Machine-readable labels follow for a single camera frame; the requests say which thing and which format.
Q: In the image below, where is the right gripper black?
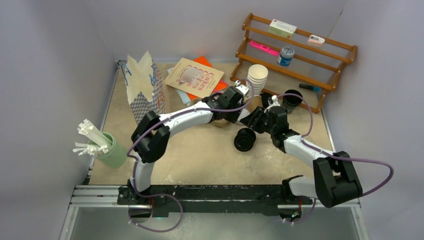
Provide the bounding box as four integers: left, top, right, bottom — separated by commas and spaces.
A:
240, 106, 276, 135

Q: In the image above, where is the checkered paper bakery bag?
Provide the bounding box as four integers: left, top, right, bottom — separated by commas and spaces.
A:
121, 51, 167, 124

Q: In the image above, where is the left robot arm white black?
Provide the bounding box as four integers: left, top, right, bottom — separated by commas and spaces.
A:
127, 85, 250, 205

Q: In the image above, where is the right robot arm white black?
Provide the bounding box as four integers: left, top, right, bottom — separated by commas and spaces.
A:
240, 106, 363, 208

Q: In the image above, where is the brown paper coffee cup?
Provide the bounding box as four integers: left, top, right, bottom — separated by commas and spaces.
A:
244, 95, 263, 113

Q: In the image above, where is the white cup lid lower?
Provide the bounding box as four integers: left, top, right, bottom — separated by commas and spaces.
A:
235, 108, 251, 126

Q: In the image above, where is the stack of black lids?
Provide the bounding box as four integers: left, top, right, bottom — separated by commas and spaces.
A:
233, 127, 256, 152

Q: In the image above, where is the black flat lid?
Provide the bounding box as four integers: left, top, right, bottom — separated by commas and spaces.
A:
260, 92, 272, 109

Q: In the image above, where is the stack of white paper cups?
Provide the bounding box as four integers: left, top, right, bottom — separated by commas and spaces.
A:
247, 64, 269, 97

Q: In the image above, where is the cakes recipe book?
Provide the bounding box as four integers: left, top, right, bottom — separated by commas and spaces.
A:
165, 58, 224, 98

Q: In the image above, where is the black paper cup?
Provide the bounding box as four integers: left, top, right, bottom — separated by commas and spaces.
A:
282, 89, 303, 114

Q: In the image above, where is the pink highlighter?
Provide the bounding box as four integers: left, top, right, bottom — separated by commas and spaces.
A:
249, 40, 280, 57

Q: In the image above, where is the blue white jar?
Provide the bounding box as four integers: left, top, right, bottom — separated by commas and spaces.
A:
277, 46, 295, 67

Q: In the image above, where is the wooden shelf rack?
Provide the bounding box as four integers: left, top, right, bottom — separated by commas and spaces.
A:
230, 13, 358, 114

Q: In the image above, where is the black blue marker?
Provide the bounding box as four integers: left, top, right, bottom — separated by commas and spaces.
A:
298, 83, 321, 92

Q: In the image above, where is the white green box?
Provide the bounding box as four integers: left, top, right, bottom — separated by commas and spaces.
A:
267, 19, 297, 40

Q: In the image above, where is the pink white tape dispenser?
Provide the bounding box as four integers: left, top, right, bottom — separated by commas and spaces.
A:
306, 34, 326, 48

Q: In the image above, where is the green cup holder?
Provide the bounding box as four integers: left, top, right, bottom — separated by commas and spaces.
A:
93, 132, 128, 169

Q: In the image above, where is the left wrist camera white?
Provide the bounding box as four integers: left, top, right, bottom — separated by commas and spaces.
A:
234, 80, 250, 97

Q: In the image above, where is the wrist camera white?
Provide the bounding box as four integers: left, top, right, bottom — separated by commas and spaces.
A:
234, 80, 250, 97
267, 95, 281, 109

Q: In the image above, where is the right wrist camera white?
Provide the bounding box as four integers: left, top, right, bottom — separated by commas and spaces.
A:
267, 95, 281, 109

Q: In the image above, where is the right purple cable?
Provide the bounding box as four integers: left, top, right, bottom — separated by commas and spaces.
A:
271, 93, 395, 226

